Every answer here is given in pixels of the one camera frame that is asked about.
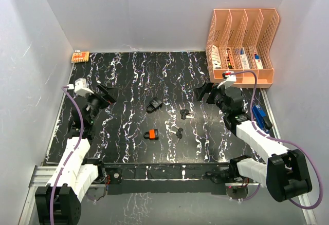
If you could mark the white blue tube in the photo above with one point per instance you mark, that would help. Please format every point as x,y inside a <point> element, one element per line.
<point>244,59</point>

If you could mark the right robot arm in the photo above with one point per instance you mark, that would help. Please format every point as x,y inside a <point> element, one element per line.
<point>283,172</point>

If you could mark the blue black stapler tool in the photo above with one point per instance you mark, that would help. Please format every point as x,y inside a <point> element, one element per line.
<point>261,118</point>

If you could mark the orange plastic file organizer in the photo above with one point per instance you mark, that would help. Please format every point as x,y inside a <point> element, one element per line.
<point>239,41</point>

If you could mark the white box in organizer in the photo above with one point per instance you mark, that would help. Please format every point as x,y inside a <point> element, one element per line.
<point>215,57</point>

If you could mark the dark markers in organizer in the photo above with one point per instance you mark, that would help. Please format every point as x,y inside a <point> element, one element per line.
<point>229,59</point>

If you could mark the orange black padlock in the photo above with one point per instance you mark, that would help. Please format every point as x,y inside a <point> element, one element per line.
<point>151,134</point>

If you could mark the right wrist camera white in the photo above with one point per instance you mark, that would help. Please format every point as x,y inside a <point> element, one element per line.
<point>229,78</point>

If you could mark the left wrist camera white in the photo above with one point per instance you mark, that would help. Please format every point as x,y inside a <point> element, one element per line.
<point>81,88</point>

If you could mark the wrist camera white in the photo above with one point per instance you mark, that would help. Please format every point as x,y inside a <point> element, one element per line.
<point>229,78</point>
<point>81,88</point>

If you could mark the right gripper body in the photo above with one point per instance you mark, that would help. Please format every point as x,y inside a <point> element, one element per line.
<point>217,94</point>

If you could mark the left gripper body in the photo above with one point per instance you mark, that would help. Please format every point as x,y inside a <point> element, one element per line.
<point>96,103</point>

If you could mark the blue red white box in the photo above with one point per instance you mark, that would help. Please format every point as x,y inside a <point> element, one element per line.
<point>258,61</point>

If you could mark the black marble pattern mat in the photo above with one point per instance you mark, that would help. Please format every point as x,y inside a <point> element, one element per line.
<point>157,117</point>

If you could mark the black head key set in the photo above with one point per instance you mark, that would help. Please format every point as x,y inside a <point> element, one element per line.
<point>186,114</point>

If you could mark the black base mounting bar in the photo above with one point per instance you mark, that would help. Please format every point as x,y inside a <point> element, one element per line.
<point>160,178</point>

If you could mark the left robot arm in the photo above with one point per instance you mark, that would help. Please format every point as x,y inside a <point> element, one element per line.
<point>59,201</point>

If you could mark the small orange card box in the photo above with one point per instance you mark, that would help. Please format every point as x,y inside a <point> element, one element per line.
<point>80,57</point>

